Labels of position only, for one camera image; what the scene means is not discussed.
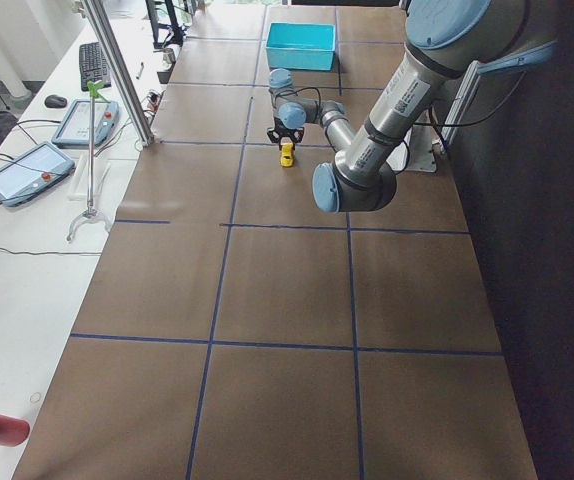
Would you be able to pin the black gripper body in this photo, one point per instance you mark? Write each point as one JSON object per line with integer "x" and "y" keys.
{"x": 286, "y": 138}

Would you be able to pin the yellow beetle toy car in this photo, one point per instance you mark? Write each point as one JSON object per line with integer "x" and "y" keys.
{"x": 287, "y": 156}

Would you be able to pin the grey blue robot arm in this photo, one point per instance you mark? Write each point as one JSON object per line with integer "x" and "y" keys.
{"x": 442, "y": 39}

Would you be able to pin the turquoise plastic bin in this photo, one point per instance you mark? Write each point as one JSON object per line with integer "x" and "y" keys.
{"x": 301, "y": 46}

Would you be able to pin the white pillar with base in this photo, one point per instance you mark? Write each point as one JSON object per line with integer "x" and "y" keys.
{"x": 415, "y": 154}

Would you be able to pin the black pen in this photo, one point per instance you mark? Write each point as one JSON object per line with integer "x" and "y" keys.
{"x": 140, "y": 71}

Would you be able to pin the black keyboard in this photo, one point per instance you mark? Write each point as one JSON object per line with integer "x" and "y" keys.
{"x": 93, "y": 65}

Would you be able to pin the brown paper table cover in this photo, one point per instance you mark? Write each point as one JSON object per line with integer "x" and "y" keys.
{"x": 231, "y": 330}

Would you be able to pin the far teach pendant tablet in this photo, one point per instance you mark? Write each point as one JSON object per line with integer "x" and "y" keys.
{"x": 73, "y": 131}

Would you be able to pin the teach pendant tablet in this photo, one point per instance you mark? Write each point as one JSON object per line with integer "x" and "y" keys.
{"x": 73, "y": 131}
{"x": 32, "y": 173}

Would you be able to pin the white foam tray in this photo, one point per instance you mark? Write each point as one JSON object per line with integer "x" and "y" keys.
{"x": 78, "y": 186}

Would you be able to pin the black computer mouse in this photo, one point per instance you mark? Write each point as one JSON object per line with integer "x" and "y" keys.
{"x": 54, "y": 101}

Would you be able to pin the near teach pendant tablet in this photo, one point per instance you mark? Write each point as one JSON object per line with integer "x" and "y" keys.
{"x": 32, "y": 173}

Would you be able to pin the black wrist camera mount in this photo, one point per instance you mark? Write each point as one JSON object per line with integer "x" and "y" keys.
{"x": 271, "y": 132}

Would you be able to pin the aluminium frame post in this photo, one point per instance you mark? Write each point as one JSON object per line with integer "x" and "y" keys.
{"x": 101, "y": 25}

